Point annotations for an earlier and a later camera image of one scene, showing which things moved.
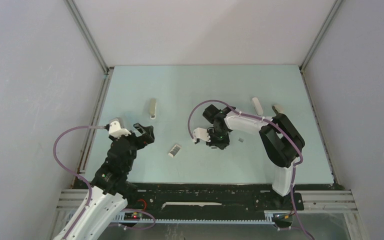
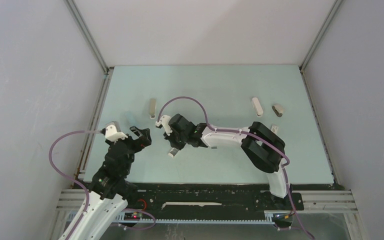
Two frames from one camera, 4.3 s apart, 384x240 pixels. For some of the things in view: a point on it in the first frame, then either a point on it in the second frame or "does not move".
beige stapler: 153,108 does not move
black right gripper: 222,144 -> 171,137
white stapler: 257,106 does not move
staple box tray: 175,150 does not move
